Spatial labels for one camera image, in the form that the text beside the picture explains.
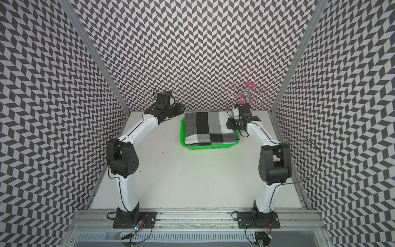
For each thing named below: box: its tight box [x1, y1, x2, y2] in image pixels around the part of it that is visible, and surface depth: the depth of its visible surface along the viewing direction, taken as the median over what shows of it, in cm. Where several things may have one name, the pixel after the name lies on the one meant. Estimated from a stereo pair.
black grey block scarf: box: [184, 111, 240, 147], surface depth 95 cm
